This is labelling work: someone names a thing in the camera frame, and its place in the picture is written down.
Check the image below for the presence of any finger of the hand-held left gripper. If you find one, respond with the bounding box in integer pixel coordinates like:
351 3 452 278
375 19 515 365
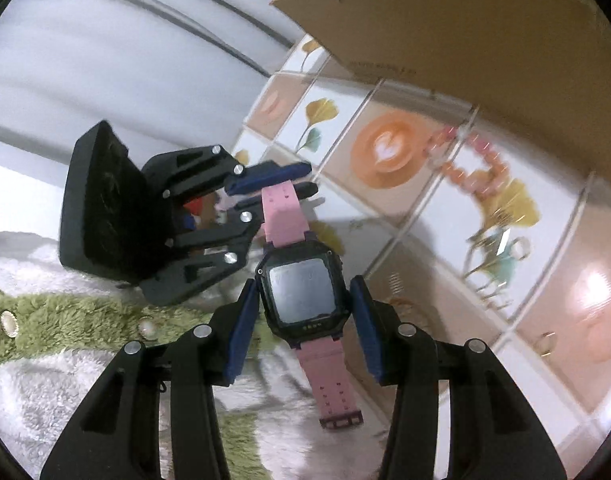
140 182 319 306
143 144 313 206

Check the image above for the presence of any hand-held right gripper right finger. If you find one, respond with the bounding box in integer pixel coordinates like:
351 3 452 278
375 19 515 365
349 275 569 480

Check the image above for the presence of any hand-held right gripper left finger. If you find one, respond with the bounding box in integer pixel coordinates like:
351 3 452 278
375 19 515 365
40 277 261 480

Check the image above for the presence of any pink strap smart watch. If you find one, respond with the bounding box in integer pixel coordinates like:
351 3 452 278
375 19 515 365
254 180 363 431

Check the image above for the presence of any brown cardboard box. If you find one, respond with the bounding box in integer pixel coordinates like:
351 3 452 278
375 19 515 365
270 0 611 186

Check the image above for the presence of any tile print plastic mat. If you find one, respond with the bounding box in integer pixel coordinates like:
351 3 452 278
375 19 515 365
230 35 611 461

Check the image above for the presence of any green white plush rug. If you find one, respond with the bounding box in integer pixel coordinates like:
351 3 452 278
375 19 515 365
0 230 386 480

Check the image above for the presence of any silver ring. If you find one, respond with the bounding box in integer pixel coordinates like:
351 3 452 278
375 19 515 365
505 236 532 262

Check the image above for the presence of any pink orange bead bracelet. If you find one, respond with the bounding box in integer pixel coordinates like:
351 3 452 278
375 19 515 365
424 127 511 201

